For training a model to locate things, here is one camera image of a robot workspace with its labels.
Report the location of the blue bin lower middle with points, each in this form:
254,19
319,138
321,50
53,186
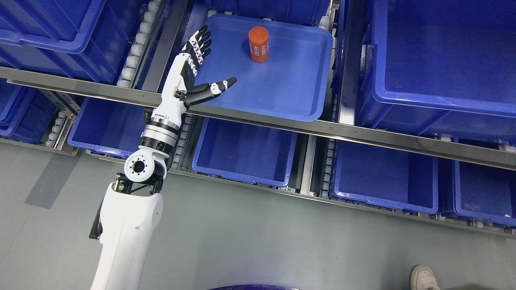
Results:
244,152

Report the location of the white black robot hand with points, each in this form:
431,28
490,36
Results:
180,91

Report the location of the blue bin lower right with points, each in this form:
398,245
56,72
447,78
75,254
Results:
383,177

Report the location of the blue bin far left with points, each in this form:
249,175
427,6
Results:
25,112

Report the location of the blue bin upper left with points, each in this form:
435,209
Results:
79,39

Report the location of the large blue bin right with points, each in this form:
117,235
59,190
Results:
441,67

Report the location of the white sneaker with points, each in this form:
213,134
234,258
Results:
422,277

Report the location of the shallow blue tray bin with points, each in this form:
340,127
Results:
290,84

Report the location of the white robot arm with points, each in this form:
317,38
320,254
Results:
132,208

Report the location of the blue bin top middle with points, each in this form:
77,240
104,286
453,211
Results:
304,12

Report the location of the orange cylindrical capacitor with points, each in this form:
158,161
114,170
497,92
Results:
258,42

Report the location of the blue bin lower left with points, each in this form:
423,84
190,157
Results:
108,127

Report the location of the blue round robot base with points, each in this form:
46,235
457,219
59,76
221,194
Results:
254,287

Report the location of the blue bin far right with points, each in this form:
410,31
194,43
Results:
473,191

